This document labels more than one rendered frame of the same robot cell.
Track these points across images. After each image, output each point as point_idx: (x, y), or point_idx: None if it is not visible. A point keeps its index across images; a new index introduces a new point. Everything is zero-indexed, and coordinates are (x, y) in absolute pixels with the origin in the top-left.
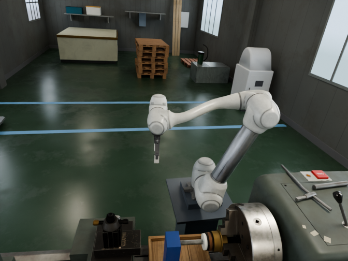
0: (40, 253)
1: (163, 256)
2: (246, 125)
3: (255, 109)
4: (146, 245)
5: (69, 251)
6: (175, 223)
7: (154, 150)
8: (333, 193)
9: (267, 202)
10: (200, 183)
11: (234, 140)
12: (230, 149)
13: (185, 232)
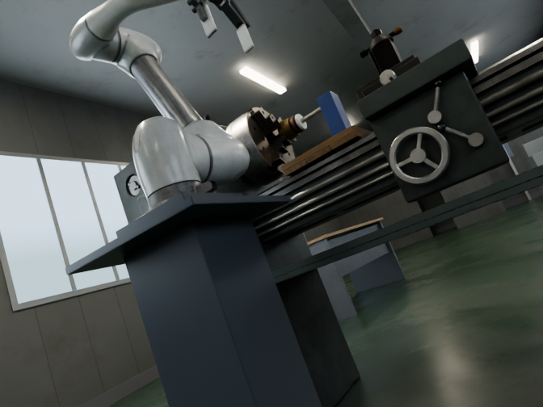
0: (541, 38)
1: (346, 123)
2: (156, 54)
3: (147, 36)
4: (362, 138)
5: (486, 69)
6: (254, 397)
7: (216, 30)
8: (208, 115)
9: (222, 128)
10: (218, 132)
11: (164, 73)
12: (173, 83)
13: (275, 283)
